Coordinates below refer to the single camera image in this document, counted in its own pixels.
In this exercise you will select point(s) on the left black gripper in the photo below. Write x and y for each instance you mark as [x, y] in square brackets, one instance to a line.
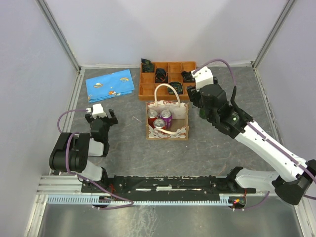
[111, 121]

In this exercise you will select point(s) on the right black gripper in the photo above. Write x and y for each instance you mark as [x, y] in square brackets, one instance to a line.
[194, 96]

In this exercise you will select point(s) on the purple soda can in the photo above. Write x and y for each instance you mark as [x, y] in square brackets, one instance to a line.
[166, 115]

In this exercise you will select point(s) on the green glass bottle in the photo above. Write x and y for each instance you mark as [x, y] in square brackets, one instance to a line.
[203, 113]

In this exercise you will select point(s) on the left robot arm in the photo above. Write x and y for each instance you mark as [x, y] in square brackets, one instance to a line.
[71, 153]

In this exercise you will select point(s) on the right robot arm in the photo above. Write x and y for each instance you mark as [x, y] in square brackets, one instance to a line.
[293, 175]

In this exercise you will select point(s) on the canvas tote bag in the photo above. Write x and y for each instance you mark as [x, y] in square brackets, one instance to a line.
[179, 129]

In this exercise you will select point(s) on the rolled black tie right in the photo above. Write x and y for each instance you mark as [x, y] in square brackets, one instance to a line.
[187, 77]

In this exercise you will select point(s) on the blue space print cloth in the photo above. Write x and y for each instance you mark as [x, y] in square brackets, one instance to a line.
[109, 86]

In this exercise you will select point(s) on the rolled black orange tie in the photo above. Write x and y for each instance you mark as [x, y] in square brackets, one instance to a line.
[161, 76]

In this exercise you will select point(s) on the red soda can front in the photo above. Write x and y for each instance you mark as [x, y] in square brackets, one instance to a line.
[159, 124]

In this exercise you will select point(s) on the red soda can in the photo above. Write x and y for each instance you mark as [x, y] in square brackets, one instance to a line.
[159, 124]
[152, 115]

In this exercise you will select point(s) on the red soda can rear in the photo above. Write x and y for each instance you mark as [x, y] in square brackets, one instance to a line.
[152, 115]

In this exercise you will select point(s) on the wooden compartment tray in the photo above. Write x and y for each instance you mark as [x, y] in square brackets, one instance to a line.
[148, 83]

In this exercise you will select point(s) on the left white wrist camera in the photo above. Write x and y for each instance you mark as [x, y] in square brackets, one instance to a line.
[97, 111]

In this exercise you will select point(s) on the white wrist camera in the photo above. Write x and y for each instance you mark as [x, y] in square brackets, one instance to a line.
[202, 77]
[97, 111]

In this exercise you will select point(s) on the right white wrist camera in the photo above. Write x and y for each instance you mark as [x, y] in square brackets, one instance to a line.
[202, 77]

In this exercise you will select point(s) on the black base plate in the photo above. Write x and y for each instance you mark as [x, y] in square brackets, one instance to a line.
[174, 188]

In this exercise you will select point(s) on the aluminium frame rail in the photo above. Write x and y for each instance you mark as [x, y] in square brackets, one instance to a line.
[59, 185]

